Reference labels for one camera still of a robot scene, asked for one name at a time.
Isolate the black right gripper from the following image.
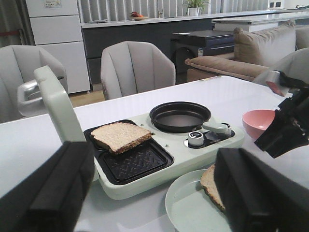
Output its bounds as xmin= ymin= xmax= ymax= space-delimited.
xmin=254 ymin=70 xmax=309 ymax=158

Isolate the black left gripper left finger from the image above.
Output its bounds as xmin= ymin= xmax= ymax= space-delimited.
xmin=0 ymin=142 xmax=94 ymax=232

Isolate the left grey upholstered chair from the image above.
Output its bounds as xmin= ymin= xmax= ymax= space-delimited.
xmin=0 ymin=45 xmax=68 ymax=123

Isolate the dark grey kitchen counter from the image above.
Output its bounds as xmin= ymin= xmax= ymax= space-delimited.
xmin=81 ymin=14 xmax=309 ymax=84

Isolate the bread slice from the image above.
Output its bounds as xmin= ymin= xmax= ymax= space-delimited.
xmin=200 ymin=164 xmax=225 ymax=213
xmin=91 ymin=122 xmax=152 ymax=155

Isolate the right silver control knob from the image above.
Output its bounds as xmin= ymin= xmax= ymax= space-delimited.
xmin=221 ymin=123 xmax=232 ymax=136

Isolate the pink shrimp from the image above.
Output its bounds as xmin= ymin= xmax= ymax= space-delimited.
xmin=266 ymin=81 xmax=286 ymax=96

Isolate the left silver control knob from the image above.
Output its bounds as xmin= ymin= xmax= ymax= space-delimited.
xmin=188 ymin=131 xmax=204 ymax=147

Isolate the grey upholstered chair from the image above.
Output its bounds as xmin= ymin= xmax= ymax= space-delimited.
xmin=0 ymin=45 xmax=68 ymax=123
xmin=100 ymin=41 xmax=176 ymax=100

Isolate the mint green breakfast maker base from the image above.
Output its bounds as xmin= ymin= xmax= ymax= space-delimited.
xmin=84 ymin=114 xmax=244 ymax=200

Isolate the mint green sandwich maker lid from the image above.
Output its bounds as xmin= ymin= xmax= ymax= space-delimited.
xmin=17 ymin=66 xmax=86 ymax=144

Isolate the pink bowl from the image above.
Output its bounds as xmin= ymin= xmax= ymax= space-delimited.
xmin=242 ymin=109 xmax=275 ymax=140

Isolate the right grey upholstered chair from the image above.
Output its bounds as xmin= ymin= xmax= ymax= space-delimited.
xmin=100 ymin=41 xmax=176 ymax=100

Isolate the fruit plate on counter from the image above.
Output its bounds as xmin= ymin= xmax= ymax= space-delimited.
xmin=129 ymin=11 xmax=149 ymax=21

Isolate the black round frying pan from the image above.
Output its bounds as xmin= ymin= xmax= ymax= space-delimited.
xmin=149 ymin=101 xmax=211 ymax=133

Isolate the beige sofa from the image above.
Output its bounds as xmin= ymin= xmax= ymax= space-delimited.
xmin=185 ymin=19 xmax=309 ymax=81

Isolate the potted green plant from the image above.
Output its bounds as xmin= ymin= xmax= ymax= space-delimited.
xmin=183 ymin=0 xmax=211 ymax=16

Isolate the silver control knob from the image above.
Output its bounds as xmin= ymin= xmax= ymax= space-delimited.
xmin=188 ymin=131 xmax=204 ymax=147
xmin=221 ymin=123 xmax=232 ymax=136

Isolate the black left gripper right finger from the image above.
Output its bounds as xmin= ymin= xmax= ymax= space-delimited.
xmin=214 ymin=148 xmax=309 ymax=232

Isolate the white refrigerator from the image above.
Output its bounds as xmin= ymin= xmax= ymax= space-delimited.
xmin=26 ymin=0 xmax=91 ymax=93

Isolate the mint green round plate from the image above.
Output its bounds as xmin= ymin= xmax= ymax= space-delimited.
xmin=165 ymin=169 xmax=231 ymax=232

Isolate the black side cabinet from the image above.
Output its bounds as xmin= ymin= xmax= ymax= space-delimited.
xmin=170 ymin=30 xmax=234 ymax=74

